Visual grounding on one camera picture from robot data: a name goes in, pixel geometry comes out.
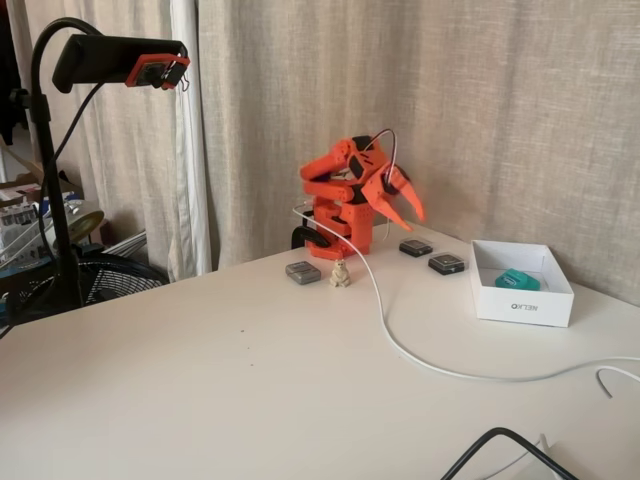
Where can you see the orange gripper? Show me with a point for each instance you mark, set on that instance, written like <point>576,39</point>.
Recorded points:
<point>378,192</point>

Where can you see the teal green cube case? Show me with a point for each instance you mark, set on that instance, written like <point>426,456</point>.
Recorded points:
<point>517,280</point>

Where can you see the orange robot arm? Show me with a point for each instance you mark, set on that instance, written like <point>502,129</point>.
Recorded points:
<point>360,220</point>

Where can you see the white cardboard bin box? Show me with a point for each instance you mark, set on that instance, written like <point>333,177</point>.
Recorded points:
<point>525,305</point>

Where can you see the black clear-lid case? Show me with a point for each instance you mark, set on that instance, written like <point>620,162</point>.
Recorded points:
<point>416,247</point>
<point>448,264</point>

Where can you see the small beige bear figurine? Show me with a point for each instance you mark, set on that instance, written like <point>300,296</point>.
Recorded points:
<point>341,274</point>

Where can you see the grey plastic case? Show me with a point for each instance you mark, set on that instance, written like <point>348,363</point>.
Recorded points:
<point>303,273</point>

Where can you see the beige linen curtain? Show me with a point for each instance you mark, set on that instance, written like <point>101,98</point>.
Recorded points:
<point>400,60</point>

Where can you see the white sheer curtain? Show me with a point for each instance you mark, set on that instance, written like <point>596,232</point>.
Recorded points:
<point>145,150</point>

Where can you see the black floor fan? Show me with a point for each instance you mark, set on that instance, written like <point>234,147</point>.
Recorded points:
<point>107,280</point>

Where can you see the gold metallic lamp shade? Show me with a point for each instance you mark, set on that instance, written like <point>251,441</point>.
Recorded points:
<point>82,220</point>

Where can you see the orange framed camera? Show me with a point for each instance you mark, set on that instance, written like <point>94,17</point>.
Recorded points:
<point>150,72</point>

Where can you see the black gooseneck camera stand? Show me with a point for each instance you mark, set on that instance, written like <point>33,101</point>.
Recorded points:
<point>55,200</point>

